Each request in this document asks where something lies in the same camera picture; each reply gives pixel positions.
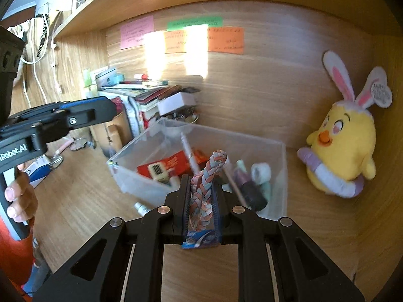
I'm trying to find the white tile with black marks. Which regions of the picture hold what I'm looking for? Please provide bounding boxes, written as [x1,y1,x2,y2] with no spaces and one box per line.
[148,160,175,183]

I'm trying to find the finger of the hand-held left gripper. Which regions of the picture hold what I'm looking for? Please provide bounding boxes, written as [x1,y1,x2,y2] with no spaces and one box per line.
[7,97,119,139]

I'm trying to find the clear plastic storage box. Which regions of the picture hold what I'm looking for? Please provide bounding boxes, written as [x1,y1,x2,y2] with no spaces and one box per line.
[106,118,288,222]

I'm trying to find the red packet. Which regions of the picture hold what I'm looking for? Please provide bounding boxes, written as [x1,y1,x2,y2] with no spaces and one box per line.
[138,149,210,177]

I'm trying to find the pink white pen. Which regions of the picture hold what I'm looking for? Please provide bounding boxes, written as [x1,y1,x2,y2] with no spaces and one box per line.
[180,132,201,174]

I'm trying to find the red white carton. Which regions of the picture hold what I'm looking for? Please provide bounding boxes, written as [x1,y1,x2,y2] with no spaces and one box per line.
[142,110,159,131]

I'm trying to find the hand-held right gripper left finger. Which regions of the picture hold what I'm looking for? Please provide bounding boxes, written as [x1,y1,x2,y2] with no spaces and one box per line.
[33,174,192,302]

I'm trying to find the person's left hand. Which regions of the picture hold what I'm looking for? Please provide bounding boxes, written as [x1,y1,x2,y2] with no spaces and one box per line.
[4,171,39,226]

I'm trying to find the white bowl of beads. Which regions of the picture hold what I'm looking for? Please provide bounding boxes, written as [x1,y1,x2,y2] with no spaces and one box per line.
[172,108,199,125]

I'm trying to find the small white bottle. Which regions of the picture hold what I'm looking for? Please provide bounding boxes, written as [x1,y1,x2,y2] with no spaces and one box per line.
[134,201,152,217]

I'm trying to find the braided multicolour cord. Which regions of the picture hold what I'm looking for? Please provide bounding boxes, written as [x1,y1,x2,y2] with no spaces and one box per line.
[183,150,228,250]

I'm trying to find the person's left forearm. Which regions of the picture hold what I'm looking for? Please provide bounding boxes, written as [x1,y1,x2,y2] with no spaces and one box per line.
[0,217,36,290]

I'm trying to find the yellow chick plush toy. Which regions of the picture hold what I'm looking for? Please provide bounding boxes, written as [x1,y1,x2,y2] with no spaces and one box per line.
[297,50,394,199]

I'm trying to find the green sticky note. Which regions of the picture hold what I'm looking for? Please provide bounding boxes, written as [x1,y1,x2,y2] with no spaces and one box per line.
[167,16,223,31]

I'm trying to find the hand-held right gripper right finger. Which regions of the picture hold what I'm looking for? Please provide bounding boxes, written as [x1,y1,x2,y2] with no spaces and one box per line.
[214,182,366,302]

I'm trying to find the beige hanging bag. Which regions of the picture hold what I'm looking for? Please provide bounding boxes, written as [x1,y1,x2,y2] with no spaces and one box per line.
[6,18,36,81]

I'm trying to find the stack of books and papers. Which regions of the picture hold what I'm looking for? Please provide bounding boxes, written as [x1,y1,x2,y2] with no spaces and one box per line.
[96,80,183,112]

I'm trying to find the white cable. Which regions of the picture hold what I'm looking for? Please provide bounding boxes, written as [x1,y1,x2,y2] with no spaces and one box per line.
[23,14,65,109]

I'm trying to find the pink sticky note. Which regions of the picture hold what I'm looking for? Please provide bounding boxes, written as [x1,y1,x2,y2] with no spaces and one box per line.
[120,15,155,50]

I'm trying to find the blue white carton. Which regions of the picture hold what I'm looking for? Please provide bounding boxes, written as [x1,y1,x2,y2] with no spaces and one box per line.
[20,156,52,187]

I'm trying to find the dark spray bottle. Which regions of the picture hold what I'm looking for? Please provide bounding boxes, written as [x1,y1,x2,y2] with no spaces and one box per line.
[241,181,269,212]

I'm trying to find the thin wooden stick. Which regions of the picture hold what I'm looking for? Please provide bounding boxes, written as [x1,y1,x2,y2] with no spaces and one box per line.
[221,167,248,207]

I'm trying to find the white cardboard box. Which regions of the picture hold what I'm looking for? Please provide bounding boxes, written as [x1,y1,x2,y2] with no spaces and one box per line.
[157,92,197,116]

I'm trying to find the round eyeglasses with pink temples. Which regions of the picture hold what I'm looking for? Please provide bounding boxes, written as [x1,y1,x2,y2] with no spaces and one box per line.
[48,137,95,169]

